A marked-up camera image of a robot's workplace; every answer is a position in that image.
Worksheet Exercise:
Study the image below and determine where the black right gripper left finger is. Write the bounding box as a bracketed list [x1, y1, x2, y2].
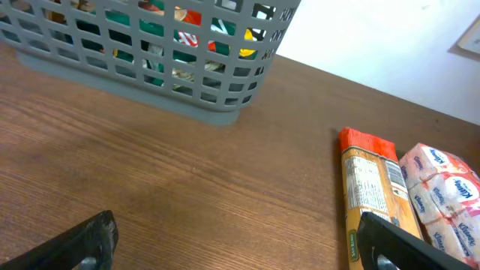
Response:
[1, 210, 119, 270]

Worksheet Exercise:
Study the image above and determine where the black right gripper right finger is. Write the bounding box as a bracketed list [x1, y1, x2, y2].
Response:
[356, 212, 471, 270]

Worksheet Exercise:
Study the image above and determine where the multicolour tissue pack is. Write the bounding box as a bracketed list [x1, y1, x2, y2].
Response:
[399, 143, 479, 269]

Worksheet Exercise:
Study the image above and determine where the orange biscuit package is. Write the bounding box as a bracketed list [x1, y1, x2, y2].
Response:
[339, 127, 423, 269]

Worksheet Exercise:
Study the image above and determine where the grey plastic basket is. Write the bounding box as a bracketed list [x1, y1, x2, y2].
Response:
[1, 0, 299, 125]

